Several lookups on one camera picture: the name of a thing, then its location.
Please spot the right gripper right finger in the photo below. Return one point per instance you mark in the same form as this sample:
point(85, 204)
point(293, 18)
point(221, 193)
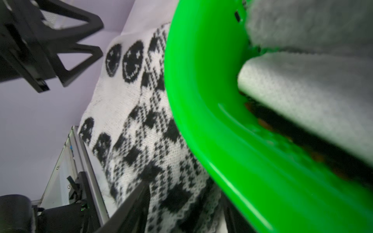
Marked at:
point(235, 222)

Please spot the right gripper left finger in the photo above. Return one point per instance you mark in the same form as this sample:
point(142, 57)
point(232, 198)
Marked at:
point(130, 217)

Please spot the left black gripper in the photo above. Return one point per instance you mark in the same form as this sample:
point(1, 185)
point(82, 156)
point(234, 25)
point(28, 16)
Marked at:
point(17, 60)

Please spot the green plastic basket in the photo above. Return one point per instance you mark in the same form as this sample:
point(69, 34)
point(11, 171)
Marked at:
point(275, 186)

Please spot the white scarf black circles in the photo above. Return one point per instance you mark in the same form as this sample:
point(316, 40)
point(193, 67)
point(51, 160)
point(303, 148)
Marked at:
point(128, 113)

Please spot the houndstooth scarf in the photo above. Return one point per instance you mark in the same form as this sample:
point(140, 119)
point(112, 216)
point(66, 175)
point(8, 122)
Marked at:
point(184, 198)

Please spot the grey scarf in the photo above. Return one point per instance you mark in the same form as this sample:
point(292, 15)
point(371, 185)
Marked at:
point(334, 27)

